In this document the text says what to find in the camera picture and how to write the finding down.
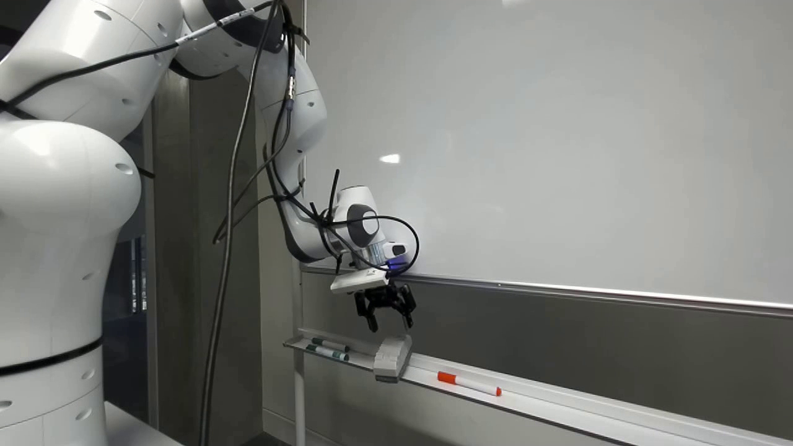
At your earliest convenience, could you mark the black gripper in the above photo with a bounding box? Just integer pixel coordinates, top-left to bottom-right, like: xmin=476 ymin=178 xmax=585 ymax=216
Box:
xmin=353 ymin=279 xmax=419 ymax=334

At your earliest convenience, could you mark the white ribbed whiteboard eraser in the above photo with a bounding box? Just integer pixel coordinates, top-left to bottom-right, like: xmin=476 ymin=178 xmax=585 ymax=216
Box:
xmin=372 ymin=329 xmax=415 ymax=385

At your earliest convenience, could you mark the green capped white marker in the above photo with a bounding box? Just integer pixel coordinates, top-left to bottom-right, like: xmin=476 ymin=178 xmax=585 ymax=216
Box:
xmin=305 ymin=344 xmax=354 ymax=364
xmin=311 ymin=334 xmax=353 ymax=352

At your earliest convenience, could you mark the orange capped white marker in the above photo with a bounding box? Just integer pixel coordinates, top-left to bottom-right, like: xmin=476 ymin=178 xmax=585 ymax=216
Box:
xmin=434 ymin=369 xmax=505 ymax=398

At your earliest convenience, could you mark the white metal whiteboard stand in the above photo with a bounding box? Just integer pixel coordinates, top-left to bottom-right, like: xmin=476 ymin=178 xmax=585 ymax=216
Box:
xmin=292 ymin=361 xmax=311 ymax=446

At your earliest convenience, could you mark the white whiteboard marker tray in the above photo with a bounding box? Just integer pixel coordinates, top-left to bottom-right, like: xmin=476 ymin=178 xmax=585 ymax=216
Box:
xmin=282 ymin=325 xmax=793 ymax=446

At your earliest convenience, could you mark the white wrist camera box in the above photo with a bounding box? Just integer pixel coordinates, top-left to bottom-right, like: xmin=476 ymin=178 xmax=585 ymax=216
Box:
xmin=328 ymin=264 xmax=391 ymax=295

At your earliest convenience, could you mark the grey hanging cable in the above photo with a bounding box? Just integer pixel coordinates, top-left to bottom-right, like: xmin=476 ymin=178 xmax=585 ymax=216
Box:
xmin=197 ymin=22 xmax=269 ymax=446

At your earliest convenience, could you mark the large whiteboard with grey frame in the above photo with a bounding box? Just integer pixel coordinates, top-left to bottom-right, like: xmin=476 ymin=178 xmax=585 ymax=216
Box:
xmin=300 ymin=0 xmax=793 ymax=440

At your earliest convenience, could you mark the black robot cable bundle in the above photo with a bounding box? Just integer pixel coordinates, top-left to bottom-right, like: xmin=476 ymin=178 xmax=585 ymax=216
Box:
xmin=0 ymin=3 xmax=424 ymax=276

